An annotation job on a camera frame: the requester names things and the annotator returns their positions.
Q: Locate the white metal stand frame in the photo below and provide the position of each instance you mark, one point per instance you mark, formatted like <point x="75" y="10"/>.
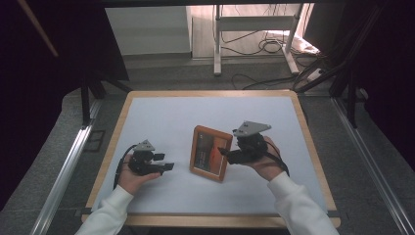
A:
<point x="254" y="23"/>

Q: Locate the wooden picture frame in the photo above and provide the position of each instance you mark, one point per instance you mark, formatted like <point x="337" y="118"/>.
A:
<point x="208" y="153"/>

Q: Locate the person's left hand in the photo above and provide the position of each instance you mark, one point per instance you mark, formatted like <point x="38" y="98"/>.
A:
<point x="132" y="182"/>

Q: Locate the white table mat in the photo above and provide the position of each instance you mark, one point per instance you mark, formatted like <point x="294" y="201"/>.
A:
<point x="169" y="117"/>

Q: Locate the white crumpled cloth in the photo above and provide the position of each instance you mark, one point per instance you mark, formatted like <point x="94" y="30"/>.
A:
<point x="303" y="44"/>

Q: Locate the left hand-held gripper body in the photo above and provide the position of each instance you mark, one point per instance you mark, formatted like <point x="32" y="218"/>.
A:
<point x="141" y="161"/>

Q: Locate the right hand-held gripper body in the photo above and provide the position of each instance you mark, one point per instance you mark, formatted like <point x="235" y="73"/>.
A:
<point x="251" y="145"/>

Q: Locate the white board panel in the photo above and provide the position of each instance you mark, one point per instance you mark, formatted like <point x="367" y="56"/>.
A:
<point x="147" y="31"/>

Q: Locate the white power strip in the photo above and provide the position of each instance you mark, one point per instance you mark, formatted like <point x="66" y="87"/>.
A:
<point x="315" y="75"/>

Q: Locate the black floor grate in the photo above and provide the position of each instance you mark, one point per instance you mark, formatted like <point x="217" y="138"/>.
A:
<point x="94" y="141"/>

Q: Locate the wooden stick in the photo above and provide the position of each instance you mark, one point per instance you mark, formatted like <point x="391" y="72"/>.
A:
<point x="39" y="29"/>

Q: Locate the dark curtain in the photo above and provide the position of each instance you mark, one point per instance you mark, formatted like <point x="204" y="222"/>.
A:
<point x="391" y="81"/>
<point x="39" y="98"/>

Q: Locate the aluminium floor rail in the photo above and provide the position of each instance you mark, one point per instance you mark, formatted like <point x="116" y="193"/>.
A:
<point x="372" y="163"/>
<point x="65" y="166"/>

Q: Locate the person's right hand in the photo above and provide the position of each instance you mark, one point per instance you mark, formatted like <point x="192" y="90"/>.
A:
<point x="269" y="163"/>

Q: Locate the black metal stand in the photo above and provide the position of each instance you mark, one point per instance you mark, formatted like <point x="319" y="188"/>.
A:
<point x="350" y="94"/>
<point x="85" y="101"/>

